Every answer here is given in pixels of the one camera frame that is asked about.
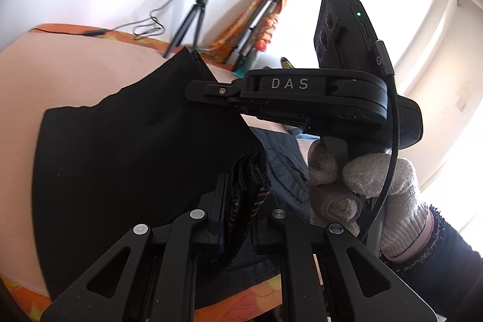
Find black pants with red trim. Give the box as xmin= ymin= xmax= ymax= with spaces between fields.
xmin=32 ymin=49 xmax=278 ymax=308

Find right forearm dark sleeve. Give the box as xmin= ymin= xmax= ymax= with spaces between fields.
xmin=382 ymin=207 xmax=482 ymax=321

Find right hand in white glove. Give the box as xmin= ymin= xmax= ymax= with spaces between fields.
xmin=308 ymin=141 xmax=435 ymax=263

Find folded light blue jeans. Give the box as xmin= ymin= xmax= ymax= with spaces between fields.
xmin=284 ymin=125 xmax=319 ymax=141

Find folded black shirt yellow print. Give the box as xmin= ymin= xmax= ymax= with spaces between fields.
xmin=280 ymin=57 xmax=295 ymax=69

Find orange floral bed sheet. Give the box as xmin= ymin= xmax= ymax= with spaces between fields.
xmin=0 ymin=23 xmax=326 ymax=322

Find silver folded tripod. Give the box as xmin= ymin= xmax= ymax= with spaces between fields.
xmin=226 ymin=0 xmax=281 ymax=72

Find orange patterned scarf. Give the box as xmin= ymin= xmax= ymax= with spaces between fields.
xmin=197 ymin=0 xmax=287 ymax=78

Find small black tripod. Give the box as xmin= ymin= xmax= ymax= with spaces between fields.
xmin=164 ymin=0 xmax=208 ymax=58

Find pink bed cover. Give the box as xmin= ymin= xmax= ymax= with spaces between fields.
xmin=1 ymin=33 xmax=311 ymax=299

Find black braided camera cable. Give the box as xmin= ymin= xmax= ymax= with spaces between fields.
xmin=356 ymin=40 xmax=401 ymax=244

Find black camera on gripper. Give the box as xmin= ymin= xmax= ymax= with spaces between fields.
xmin=314 ymin=0 xmax=395 ymax=78

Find black ring light cable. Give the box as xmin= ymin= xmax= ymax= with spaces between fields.
xmin=29 ymin=0 xmax=201 ymax=41

